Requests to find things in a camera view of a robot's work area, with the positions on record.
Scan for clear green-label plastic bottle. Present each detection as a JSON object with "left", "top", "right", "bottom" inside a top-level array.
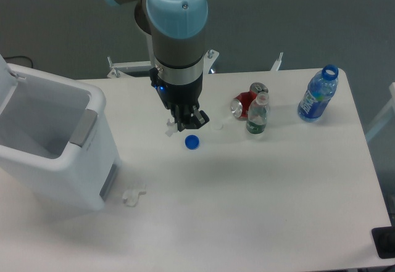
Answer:
[{"left": 246, "top": 91, "right": 270, "bottom": 134}]

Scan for blue plastic drink bottle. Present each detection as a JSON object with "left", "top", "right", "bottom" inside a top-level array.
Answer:
[{"left": 297, "top": 64, "right": 339, "bottom": 122}]

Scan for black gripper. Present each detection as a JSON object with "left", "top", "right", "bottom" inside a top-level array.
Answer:
[{"left": 149, "top": 68, "right": 210, "bottom": 131}]

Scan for white chair part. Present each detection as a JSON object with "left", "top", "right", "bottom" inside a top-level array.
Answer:
[{"left": 365, "top": 82, "right": 394, "bottom": 143}]

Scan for blue bottle cap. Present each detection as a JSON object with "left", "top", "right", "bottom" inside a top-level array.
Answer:
[{"left": 185, "top": 134, "right": 200, "bottom": 150}]

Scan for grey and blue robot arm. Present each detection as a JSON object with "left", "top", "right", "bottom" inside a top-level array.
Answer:
[{"left": 106, "top": 0, "right": 209, "bottom": 135}]

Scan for white bottle cap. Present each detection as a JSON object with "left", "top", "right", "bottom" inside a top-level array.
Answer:
[{"left": 213, "top": 122, "right": 223, "bottom": 131}]

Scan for white trash bin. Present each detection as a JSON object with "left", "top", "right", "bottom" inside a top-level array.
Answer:
[{"left": 1, "top": 61, "right": 120, "bottom": 210}]

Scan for black device at table edge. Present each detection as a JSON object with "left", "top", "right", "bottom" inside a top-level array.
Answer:
[{"left": 372, "top": 226, "right": 394, "bottom": 259}]

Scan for black cable on floor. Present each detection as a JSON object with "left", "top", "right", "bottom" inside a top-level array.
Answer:
[{"left": 3, "top": 56, "right": 34, "bottom": 69}]

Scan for crushed red soda can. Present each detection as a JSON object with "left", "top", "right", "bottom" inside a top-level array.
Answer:
[{"left": 230, "top": 82, "right": 268, "bottom": 120}]

